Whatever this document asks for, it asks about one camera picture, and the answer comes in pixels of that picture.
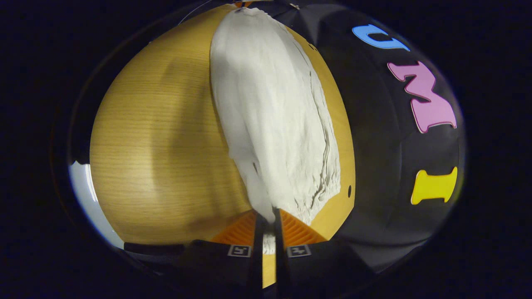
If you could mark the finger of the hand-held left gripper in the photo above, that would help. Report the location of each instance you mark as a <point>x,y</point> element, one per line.
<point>244,4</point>

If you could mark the white jeans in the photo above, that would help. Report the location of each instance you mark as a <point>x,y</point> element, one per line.
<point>270,104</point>

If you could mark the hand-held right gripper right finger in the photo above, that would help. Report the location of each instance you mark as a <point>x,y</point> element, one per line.
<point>282,265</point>

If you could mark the black backdrop cloth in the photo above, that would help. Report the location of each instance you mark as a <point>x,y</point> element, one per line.
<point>374,145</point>

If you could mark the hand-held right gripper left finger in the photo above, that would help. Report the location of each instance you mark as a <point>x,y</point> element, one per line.
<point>255,265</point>

